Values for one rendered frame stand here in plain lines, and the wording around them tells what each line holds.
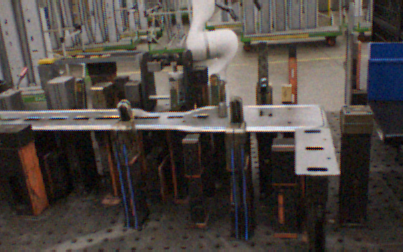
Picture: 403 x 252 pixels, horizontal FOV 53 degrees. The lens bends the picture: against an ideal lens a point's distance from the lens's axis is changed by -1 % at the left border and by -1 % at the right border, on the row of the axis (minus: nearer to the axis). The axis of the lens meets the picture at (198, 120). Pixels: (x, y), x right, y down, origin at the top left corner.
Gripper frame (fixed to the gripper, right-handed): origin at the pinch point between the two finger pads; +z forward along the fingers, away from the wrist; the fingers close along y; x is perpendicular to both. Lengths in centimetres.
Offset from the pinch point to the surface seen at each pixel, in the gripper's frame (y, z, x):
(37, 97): 121, -124, -376
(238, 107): 22.7, 27.8, 14.1
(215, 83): 16.7, 14.0, -16.9
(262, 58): 0.0, 14.8, -8.1
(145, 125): 46, 17, -9
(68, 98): 66, -10, -38
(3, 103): 91, -23, -48
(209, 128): 30.0, 28.5, 0.4
